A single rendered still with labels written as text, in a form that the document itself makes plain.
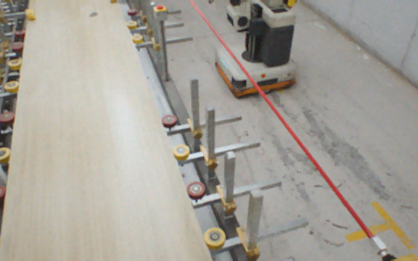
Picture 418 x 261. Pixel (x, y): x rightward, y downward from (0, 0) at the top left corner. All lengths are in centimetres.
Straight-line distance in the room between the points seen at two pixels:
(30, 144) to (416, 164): 281
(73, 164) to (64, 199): 20
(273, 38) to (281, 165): 118
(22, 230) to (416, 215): 247
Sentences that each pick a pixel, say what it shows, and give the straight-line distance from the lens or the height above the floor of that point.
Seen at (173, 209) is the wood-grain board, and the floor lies 90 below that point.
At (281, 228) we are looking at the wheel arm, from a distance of 158.
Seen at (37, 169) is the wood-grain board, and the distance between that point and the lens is 184.
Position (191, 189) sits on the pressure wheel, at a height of 91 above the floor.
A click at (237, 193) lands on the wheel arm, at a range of 168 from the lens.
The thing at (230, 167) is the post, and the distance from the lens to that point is 147.
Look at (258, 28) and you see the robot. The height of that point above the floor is 68.
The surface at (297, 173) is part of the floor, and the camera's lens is 294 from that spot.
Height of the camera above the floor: 211
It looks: 41 degrees down
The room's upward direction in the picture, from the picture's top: straight up
